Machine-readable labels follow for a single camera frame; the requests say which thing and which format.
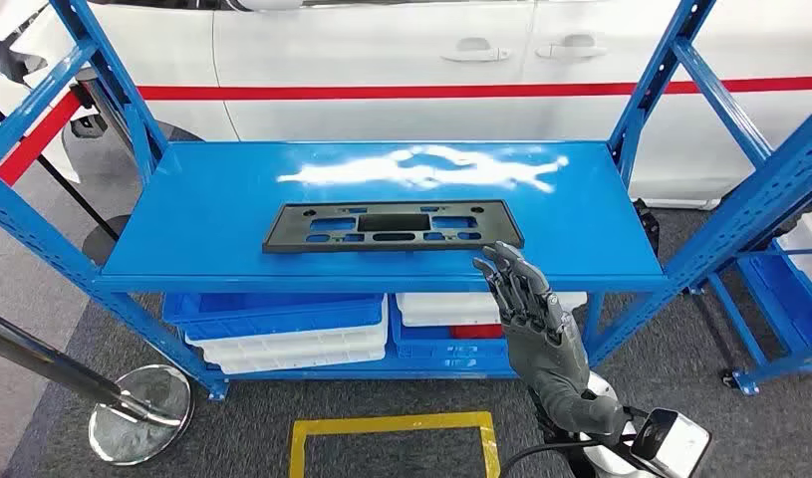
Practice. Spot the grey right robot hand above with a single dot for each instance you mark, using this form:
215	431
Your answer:
544	350

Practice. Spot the black plastic frame part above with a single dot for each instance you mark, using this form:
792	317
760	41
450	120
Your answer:
287	227

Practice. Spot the blue metal shelf rack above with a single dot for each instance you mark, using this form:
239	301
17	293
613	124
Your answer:
775	290
247	218

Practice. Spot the red item in bin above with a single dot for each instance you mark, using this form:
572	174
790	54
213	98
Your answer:
475	331

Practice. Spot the blue plastic bin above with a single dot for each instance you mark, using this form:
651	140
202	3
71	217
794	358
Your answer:
273	310
438	350

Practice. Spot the black rubber block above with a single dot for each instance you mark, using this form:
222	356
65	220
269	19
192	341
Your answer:
646	227

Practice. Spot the yellow floor tape square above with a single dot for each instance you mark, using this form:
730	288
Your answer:
300	435

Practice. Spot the white car with red stripe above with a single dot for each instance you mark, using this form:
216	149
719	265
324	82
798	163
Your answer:
379	53

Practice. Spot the chrome stanchion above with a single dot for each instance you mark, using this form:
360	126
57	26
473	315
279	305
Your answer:
98	99
141	415

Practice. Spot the thin black stanchion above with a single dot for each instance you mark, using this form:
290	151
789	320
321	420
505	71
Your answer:
105	241

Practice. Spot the red barrier belt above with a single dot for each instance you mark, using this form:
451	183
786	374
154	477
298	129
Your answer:
42	132

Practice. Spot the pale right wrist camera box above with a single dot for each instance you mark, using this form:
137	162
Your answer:
676	442

